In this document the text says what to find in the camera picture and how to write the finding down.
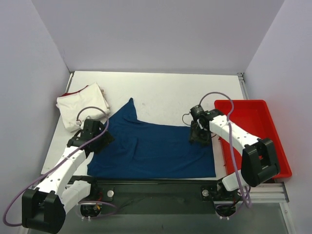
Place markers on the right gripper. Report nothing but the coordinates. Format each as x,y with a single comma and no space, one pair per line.
199,136

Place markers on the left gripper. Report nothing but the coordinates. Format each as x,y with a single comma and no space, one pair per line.
103,140

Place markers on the blue printed t-shirt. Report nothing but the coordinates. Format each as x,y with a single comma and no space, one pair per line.
142,150

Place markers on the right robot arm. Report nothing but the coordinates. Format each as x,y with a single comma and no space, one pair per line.
259,161

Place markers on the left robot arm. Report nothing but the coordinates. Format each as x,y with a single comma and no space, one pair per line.
44,208

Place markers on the folded white t-shirt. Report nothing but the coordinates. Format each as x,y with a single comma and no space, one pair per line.
75,109

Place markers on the red plastic bin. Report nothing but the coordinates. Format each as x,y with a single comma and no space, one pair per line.
254,117

